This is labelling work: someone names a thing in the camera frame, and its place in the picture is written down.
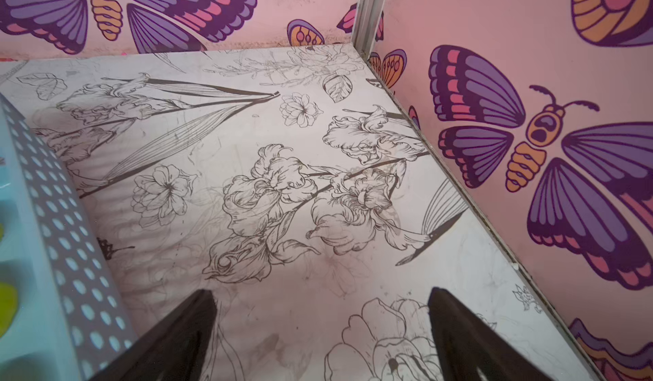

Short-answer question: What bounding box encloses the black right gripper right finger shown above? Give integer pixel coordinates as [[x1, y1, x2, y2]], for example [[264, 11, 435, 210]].
[[428, 287, 549, 381]]

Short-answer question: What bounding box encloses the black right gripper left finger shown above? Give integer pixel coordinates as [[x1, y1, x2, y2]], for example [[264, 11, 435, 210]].
[[91, 289, 217, 381]]

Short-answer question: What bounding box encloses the yellow tape roll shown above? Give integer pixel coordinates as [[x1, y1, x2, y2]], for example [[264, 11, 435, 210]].
[[0, 282, 19, 337]]

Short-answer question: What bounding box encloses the light blue storage basket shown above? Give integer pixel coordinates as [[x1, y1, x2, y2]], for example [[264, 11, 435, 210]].
[[1, 100, 137, 380]]

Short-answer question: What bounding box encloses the aluminium frame post right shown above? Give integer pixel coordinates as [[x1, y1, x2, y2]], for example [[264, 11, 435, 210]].
[[352, 0, 385, 61]]

